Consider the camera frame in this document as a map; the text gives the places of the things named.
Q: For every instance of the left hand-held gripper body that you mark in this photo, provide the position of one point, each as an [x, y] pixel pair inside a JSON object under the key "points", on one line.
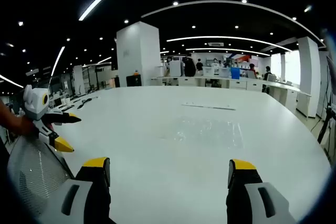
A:
{"points": [[36, 103]]}

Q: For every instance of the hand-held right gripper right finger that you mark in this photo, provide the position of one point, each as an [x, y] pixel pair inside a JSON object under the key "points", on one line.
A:
{"points": [[252, 195]]}

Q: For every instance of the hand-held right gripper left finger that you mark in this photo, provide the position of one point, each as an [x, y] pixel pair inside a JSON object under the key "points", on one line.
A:
{"points": [[78, 195]]}

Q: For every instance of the black tool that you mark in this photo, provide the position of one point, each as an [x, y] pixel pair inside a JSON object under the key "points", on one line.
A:
{"points": [[84, 103], [67, 107]]}

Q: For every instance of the grey mesh chair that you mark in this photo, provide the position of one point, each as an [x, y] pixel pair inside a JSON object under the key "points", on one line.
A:
{"points": [[34, 171]]}

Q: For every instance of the long ceiling light strip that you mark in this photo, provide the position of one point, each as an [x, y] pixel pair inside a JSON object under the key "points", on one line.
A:
{"points": [[58, 60]]}

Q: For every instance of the black box with orange top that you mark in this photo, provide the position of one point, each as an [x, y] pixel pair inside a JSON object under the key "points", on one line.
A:
{"points": [[134, 80]]}

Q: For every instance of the thin white strip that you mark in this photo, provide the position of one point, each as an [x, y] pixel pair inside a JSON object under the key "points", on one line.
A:
{"points": [[210, 106]]}

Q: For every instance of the wide white pillar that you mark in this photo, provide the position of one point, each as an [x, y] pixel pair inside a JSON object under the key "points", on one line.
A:
{"points": [[137, 53]]}

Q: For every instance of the black tripod stand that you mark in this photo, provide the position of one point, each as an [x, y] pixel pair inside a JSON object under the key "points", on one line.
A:
{"points": [[326, 119]]}

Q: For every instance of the blue box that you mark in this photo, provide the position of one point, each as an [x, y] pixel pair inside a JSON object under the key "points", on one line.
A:
{"points": [[235, 73]]}

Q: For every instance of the narrow white pillar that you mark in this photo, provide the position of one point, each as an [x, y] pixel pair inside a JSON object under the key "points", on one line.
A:
{"points": [[309, 77]]}

